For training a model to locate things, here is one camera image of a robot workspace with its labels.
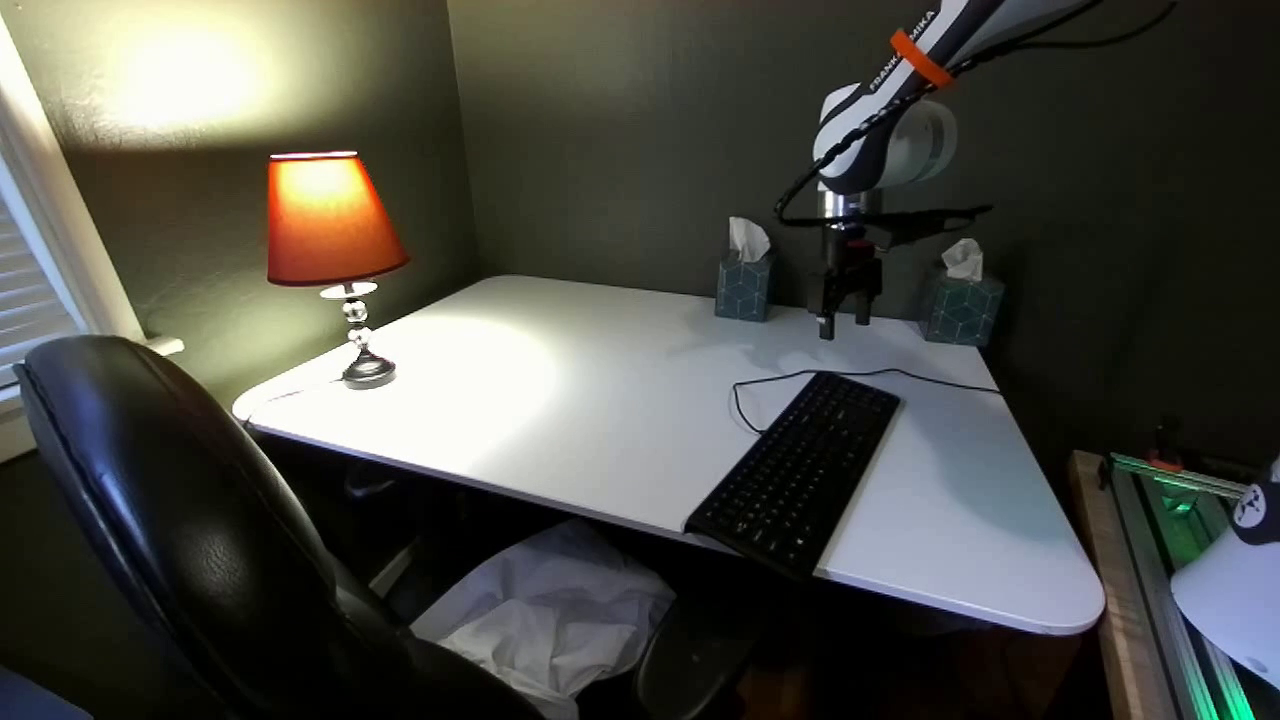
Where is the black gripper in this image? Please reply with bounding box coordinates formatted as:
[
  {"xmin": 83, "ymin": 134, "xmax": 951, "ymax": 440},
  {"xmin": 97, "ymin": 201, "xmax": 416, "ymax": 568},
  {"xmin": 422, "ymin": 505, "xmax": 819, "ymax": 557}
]
[{"xmin": 810, "ymin": 214, "xmax": 890, "ymax": 344}]

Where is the black full-size keyboard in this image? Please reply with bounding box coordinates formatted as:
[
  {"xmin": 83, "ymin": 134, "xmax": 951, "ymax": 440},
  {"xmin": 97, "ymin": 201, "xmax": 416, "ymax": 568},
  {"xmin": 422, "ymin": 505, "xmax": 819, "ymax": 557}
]
[{"xmin": 679, "ymin": 368, "xmax": 904, "ymax": 578}]

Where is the teal patterned tissue box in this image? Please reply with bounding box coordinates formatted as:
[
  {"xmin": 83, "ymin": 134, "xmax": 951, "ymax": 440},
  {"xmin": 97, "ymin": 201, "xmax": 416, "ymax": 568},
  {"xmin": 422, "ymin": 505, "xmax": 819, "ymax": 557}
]
[
  {"xmin": 712, "ymin": 212, "xmax": 775, "ymax": 325},
  {"xmin": 917, "ymin": 236, "xmax": 1009, "ymax": 351}
]

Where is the black glossy chair armrest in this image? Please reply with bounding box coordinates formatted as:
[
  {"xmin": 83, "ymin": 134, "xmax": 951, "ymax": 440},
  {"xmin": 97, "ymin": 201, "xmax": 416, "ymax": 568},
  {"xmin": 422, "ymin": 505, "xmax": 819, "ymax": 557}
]
[{"xmin": 631, "ymin": 596, "xmax": 764, "ymax": 720}]

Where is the black cap with white logo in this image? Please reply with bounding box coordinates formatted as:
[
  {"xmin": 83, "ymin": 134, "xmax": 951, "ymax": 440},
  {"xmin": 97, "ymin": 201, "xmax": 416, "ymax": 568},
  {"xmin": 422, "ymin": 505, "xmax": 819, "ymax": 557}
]
[{"xmin": 1225, "ymin": 457, "xmax": 1280, "ymax": 545}]

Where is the white lamp shade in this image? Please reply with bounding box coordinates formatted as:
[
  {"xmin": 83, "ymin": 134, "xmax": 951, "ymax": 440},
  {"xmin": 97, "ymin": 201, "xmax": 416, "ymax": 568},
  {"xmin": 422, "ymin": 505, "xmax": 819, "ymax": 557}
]
[{"xmin": 1166, "ymin": 525, "xmax": 1280, "ymax": 692}]

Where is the orange shade table lamp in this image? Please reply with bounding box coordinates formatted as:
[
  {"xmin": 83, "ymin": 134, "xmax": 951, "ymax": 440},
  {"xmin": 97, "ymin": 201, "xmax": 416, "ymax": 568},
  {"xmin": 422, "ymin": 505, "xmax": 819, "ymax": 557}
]
[{"xmin": 259, "ymin": 146, "xmax": 410, "ymax": 392}]

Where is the black leather office chair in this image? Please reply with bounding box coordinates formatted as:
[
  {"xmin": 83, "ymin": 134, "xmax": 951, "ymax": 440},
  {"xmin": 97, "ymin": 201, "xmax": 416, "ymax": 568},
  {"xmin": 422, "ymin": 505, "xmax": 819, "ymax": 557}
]
[{"xmin": 13, "ymin": 331, "xmax": 550, "ymax": 720}]

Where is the white window blind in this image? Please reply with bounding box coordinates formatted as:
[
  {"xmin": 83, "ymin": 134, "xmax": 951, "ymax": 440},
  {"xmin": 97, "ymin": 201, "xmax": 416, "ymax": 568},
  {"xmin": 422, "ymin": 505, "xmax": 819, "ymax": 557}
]
[{"xmin": 0, "ymin": 25, "xmax": 142, "ymax": 463}]

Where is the thin black keyboard cable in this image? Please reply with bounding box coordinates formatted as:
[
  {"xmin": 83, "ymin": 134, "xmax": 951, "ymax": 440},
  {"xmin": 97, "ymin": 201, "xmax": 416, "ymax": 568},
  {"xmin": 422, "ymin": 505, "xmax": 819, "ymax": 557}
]
[{"xmin": 729, "ymin": 358, "xmax": 1003, "ymax": 437}]

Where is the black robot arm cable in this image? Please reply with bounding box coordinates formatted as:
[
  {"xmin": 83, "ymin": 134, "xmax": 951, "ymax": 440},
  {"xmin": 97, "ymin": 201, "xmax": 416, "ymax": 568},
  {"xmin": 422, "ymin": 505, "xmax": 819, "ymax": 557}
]
[{"xmin": 775, "ymin": 0, "xmax": 1185, "ymax": 231}]

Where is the wooden frame with metal rail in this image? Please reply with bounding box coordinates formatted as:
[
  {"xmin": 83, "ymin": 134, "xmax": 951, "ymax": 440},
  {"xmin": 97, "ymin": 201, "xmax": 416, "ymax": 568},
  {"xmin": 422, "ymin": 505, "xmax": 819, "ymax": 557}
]
[{"xmin": 1064, "ymin": 449, "xmax": 1280, "ymax": 720}]

